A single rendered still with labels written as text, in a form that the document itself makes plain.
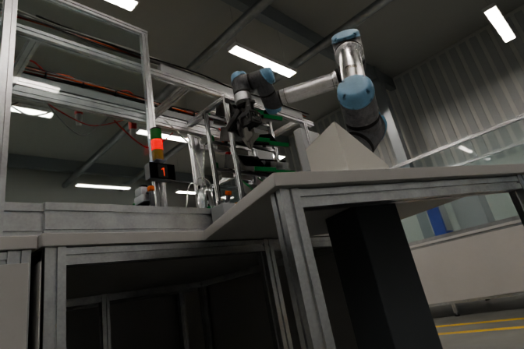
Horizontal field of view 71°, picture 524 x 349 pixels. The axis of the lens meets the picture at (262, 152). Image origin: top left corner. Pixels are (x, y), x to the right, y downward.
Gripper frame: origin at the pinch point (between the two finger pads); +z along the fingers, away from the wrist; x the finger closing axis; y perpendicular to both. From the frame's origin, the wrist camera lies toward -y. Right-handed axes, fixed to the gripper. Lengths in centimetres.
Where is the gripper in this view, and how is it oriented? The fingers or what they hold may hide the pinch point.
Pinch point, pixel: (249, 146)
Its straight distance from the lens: 157.4
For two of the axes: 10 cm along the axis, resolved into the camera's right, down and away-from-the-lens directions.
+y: 7.0, -3.8, -6.0
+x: 6.9, 1.4, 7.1
